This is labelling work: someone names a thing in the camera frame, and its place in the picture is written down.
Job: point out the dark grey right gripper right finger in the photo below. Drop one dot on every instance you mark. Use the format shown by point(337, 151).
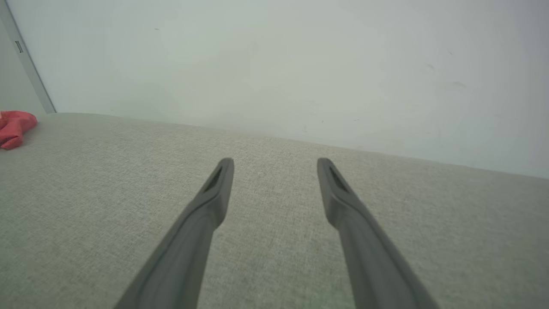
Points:
point(369, 257)

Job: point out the red and white jersey garment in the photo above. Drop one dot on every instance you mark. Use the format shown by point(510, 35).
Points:
point(15, 126)

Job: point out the grey metal wall strip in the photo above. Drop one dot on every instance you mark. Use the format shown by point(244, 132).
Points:
point(26, 60)

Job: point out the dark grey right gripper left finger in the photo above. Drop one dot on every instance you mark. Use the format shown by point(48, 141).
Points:
point(188, 253)

